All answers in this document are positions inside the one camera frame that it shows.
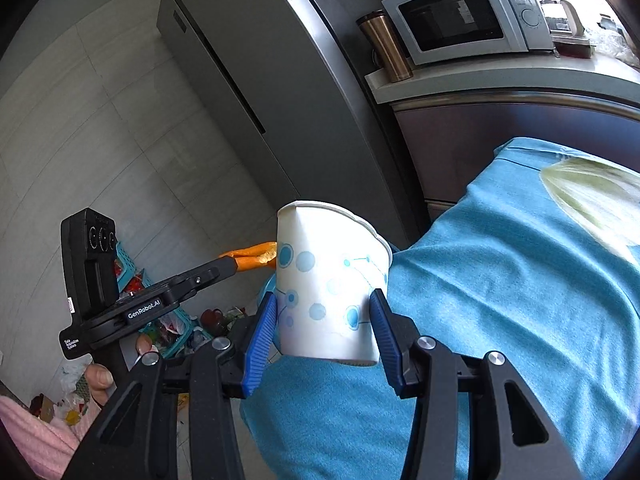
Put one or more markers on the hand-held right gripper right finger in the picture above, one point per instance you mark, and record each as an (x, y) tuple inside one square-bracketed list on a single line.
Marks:
[(385, 340)]

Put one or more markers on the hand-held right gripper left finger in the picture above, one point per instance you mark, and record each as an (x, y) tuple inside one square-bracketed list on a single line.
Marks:
[(257, 345)]

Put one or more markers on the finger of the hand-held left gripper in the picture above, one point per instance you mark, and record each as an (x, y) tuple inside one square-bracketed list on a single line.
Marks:
[(200, 277)]

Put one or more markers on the blue plastic trash bin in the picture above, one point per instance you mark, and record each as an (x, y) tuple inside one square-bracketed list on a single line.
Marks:
[(266, 287)]

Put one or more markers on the orange peel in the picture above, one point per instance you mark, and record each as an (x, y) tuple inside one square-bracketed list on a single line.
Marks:
[(255, 255)]

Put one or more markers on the white dotted paper cup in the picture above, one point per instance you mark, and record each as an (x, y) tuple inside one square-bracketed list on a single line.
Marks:
[(325, 270)]

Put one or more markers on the person's left hand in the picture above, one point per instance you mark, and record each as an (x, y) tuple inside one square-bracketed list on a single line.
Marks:
[(101, 382)]

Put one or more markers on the red plastic bag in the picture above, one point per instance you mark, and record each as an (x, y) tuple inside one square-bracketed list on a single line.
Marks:
[(119, 268)]

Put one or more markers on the teal plastic basket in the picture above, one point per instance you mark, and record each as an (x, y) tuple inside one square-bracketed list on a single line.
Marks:
[(180, 330), (126, 260)]

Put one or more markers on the teal tablecloth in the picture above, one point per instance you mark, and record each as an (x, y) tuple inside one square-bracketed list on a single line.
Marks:
[(475, 285)]

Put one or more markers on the white plastic bag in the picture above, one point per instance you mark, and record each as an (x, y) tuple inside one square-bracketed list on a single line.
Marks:
[(75, 375)]

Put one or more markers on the cardboard box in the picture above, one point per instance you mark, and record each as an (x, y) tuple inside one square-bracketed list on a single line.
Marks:
[(42, 407)]

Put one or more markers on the grey refrigerator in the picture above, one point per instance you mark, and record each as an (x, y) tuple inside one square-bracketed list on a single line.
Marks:
[(300, 85)]

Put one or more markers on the translucent greenish plastic bag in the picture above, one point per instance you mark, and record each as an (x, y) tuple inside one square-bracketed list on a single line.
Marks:
[(590, 195)]

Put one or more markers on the pale stone countertop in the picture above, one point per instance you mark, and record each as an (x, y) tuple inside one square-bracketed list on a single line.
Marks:
[(500, 77)]

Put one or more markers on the bronze thermos flask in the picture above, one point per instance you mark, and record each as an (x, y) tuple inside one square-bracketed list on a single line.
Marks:
[(385, 45)]

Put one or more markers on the silver microwave oven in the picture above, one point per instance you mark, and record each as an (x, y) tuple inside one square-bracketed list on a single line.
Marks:
[(450, 15)]

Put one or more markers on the dark red tray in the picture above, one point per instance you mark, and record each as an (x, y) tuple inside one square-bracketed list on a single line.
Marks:
[(575, 47)]

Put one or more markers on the glass kettle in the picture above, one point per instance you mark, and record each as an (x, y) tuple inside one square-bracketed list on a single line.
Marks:
[(562, 12)]

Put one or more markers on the clear crumpled plastic bags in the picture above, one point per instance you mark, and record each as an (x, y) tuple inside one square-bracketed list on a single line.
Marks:
[(617, 40)]

